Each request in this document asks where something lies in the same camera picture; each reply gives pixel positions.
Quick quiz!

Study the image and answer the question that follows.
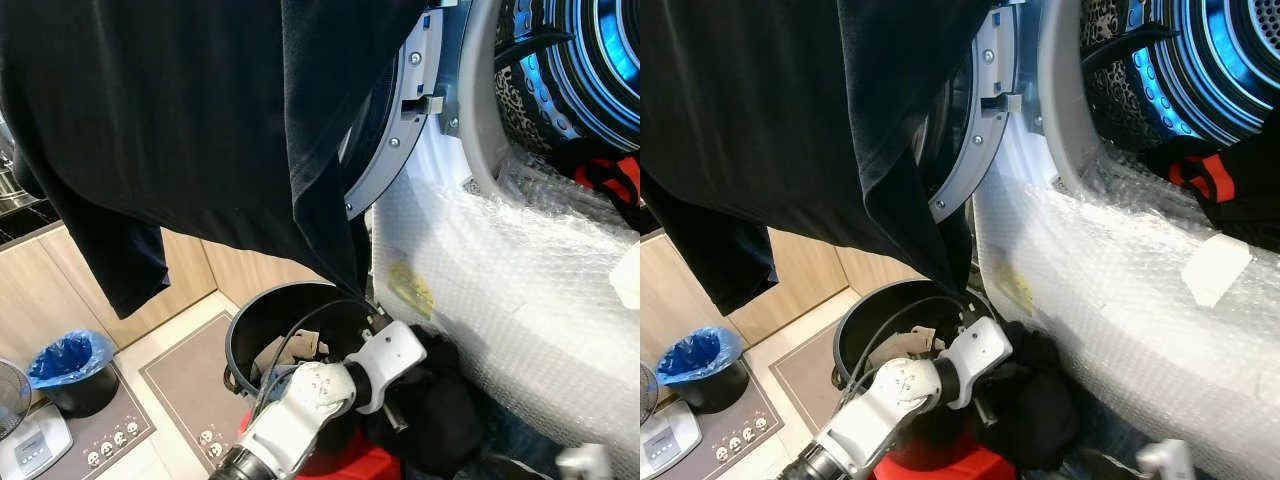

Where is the white washing machine body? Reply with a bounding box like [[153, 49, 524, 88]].
[[970, 0, 1280, 480], [365, 0, 641, 480]]

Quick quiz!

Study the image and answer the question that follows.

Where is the grey washing machine door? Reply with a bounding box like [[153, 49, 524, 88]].
[[345, 5, 446, 221], [925, 5, 1021, 223]]

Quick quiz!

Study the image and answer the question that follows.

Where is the steel washing machine drum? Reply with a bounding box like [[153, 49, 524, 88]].
[[495, 0, 641, 156], [1080, 0, 1280, 151]]

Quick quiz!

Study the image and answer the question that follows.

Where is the red plastic stool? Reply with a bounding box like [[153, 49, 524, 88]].
[[875, 440, 1016, 480], [240, 410, 401, 480]]

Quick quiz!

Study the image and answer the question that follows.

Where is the beige crumpled cloth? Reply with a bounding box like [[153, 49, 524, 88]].
[[865, 327, 946, 373], [250, 332, 329, 379]]

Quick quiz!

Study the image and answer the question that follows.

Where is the yellow energy label sticker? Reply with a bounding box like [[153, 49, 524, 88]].
[[388, 262, 436, 319], [990, 262, 1036, 316]]

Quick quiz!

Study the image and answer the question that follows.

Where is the black plastic bucket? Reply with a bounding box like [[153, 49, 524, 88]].
[[833, 280, 1001, 471], [225, 282, 401, 471]]

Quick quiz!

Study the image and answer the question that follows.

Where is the grey skull print floor mat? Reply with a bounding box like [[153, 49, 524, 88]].
[[768, 320, 851, 451], [138, 310, 251, 471], [690, 375, 786, 480], [45, 385, 156, 480]]

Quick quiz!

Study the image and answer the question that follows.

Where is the light wooden cabinet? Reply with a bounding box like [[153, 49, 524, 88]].
[[0, 225, 331, 366], [640, 230, 936, 351]]

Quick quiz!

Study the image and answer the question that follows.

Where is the white paper patch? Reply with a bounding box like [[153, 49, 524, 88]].
[[610, 240, 641, 311], [1180, 235, 1251, 308]]

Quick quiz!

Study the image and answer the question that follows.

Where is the small black waste bin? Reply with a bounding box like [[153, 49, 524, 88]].
[[45, 370, 119, 419], [680, 365, 746, 413]]

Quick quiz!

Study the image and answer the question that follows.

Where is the blue plastic bin bag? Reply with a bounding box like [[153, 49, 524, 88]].
[[658, 327, 743, 386], [27, 330, 116, 391]]

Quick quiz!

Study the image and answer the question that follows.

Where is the grey rubber door gasket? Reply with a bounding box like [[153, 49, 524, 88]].
[[457, 0, 526, 196], [1040, 0, 1111, 196]]

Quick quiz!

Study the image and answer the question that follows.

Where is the black garment with red stripes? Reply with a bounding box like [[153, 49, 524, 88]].
[[545, 135, 641, 236], [1145, 110, 1280, 253]]

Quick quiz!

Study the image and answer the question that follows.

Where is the black hanging T-shirt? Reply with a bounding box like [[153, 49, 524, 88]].
[[0, 0, 431, 319], [640, 0, 996, 316]]

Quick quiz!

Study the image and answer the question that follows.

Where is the black countertop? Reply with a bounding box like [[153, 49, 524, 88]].
[[0, 195, 63, 247]]

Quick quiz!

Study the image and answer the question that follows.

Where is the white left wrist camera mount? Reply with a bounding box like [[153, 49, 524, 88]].
[[345, 320, 428, 416], [940, 315, 1013, 411]]

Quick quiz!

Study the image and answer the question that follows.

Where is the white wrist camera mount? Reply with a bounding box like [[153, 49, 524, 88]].
[[1135, 438, 1196, 480], [555, 443, 613, 480], [940, 315, 1013, 411], [345, 320, 428, 416]]

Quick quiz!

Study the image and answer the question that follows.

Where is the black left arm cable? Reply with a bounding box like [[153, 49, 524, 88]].
[[255, 295, 386, 421], [845, 295, 976, 411]]

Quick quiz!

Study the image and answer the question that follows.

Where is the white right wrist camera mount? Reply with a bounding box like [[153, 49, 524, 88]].
[[555, 443, 613, 480], [1135, 438, 1196, 480]]

